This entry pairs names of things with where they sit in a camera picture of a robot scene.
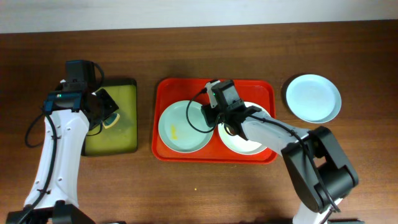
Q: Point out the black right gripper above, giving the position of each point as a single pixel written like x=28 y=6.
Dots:
x=209 y=121

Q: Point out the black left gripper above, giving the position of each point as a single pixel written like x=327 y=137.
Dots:
x=104 y=104

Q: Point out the yellow green scrub sponge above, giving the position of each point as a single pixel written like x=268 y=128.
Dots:
x=111 y=120

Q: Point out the mint green plate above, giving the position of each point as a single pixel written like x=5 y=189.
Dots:
x=176 y=133

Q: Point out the light blue plate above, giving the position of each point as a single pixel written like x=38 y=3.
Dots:
x=313 y=98

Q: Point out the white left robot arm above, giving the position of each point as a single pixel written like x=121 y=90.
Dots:
x=68 y=118

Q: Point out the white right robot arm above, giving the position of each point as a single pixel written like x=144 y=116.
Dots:
x=320 y=171

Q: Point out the black tray with yellow liquid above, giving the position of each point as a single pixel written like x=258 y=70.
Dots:
x=122 y=137

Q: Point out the red plastic tray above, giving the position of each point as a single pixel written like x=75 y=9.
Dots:
x=172 y=90

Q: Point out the cream white plate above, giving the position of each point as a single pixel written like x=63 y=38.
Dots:
x=238 y=144

